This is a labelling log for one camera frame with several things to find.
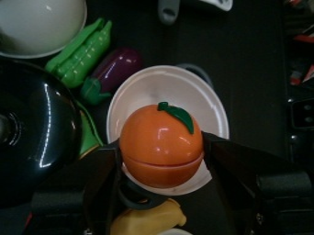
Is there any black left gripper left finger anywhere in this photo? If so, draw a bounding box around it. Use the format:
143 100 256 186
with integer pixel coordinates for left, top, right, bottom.
23 138 125 235

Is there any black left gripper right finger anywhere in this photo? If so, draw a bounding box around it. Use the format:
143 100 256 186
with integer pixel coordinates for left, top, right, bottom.
202 130 314 235

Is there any orange toy fruit green leaf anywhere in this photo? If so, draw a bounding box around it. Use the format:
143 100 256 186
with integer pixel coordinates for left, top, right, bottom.
117 101 204 189

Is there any black pot lid grey knob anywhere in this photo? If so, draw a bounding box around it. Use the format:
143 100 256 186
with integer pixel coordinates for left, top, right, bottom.
0 57 83 209

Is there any toy corn green husk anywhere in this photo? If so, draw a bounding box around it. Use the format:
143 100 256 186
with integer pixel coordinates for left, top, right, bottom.
76 101 104 159

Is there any yellow toy lemon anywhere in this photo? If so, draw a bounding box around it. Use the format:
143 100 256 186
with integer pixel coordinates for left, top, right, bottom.
109 197 187 235

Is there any white plate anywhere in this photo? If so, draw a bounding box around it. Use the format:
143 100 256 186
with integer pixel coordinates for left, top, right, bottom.
156 228 194 235

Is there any purple toy eggplant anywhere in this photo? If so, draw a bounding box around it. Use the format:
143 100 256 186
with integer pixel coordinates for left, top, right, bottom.
80 47 143 106

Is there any green toy pea pod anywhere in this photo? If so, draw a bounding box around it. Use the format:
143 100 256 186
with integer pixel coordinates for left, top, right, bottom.
44 17 112 89

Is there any white pot with grey handles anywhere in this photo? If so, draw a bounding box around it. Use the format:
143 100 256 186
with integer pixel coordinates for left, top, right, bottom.
105 62 231 211

